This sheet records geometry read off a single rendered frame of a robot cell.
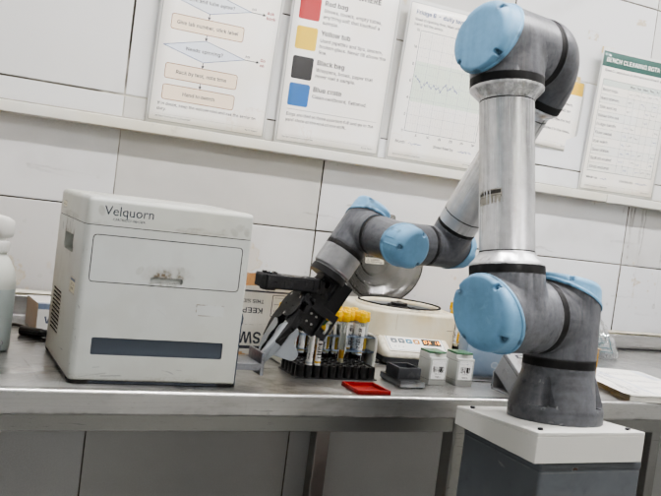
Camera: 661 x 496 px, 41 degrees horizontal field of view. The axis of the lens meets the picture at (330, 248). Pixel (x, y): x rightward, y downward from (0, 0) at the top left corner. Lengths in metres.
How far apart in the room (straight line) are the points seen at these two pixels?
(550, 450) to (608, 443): 0.11
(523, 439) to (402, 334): 0.70
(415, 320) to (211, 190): 0.58
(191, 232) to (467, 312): 0.47
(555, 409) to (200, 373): 0.58
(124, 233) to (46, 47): 0.73
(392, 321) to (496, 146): 0.72
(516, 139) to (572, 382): 0.39
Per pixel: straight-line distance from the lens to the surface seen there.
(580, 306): 1.42
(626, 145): 2.81
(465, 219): 1.58
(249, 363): 1.55
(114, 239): 1.44
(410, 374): 1.74
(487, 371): 1.93
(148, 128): 2.06
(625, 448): 1.45
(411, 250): 1.51
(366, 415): 1.61
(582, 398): 1.43
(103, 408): 1.44
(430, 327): 2.01
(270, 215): 2.20
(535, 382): 1.43
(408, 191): 2.37
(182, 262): 1.47
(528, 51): 1.39
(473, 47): 1.39
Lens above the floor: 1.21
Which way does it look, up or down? 3 degrees down
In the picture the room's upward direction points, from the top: 7 degrees clockwise
